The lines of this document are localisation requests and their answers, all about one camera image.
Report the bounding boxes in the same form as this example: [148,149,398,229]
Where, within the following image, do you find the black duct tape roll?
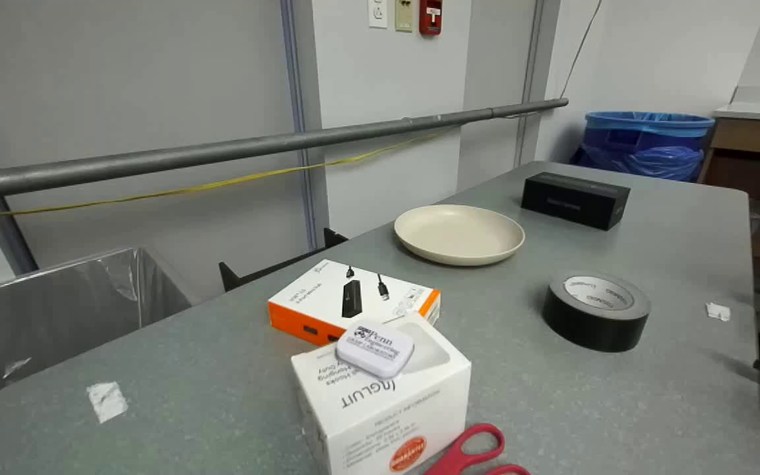
[542,272,656,355]

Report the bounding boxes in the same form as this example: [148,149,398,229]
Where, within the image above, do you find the white round plate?
[392,203,528,269]

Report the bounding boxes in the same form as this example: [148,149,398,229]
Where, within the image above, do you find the orange and white box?
[266,257,443,349]

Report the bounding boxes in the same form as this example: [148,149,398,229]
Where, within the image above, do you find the small white plastic case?
[332,323,418,384]

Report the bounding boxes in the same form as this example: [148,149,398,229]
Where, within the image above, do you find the white cardboard product box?
[289,314,475,475]

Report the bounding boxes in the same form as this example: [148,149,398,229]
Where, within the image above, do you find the black rectangular box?
[521,169,635,232]

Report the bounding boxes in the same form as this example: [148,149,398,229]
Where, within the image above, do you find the red fire alarm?
[418,0,446,39]

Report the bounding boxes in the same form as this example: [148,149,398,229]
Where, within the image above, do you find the blue lined trash bin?
[571,108,718,186]

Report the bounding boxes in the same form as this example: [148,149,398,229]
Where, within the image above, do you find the grey bin with clear liner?
[0,246,193,418]

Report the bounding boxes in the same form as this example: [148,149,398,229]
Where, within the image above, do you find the wooden cabinet with grey top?
[699,86,760,266]

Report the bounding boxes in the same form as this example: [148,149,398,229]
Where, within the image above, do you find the thin yellow cord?
[0,138,454,227]

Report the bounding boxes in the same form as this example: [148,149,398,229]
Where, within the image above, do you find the grey metal rail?
[0,95,573,206]

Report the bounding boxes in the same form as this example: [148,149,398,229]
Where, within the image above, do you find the beige wall plate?
[393,0,418,35]

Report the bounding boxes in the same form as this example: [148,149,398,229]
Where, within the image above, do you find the red handled scissors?
[423,422,534,475]

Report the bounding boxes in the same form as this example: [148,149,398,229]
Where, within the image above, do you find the thin grey hanging cable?
[561,0,607,101]

